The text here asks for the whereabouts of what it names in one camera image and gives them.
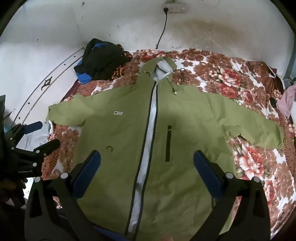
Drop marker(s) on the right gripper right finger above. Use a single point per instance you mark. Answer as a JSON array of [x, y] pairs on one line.
[[252, 220]]

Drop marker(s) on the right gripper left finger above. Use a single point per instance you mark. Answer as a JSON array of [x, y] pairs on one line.
[[52, 211]]

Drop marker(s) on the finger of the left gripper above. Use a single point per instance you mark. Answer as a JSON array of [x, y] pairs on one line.
[[32, 127], [44, 148]]

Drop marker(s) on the green hooded jacket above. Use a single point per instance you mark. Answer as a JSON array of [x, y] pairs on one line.
[[147, 186]]

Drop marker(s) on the black and blue clothes pile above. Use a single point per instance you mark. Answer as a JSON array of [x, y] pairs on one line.
[[101, 61]]

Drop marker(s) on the white curved headboard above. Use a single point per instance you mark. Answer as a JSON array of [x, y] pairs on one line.
[[51, 90]]

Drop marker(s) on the pink cloth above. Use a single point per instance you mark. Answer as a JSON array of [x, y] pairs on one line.
[[285, 103]]

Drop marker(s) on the white wall power strip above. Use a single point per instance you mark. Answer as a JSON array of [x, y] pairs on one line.
[[175, 7]]

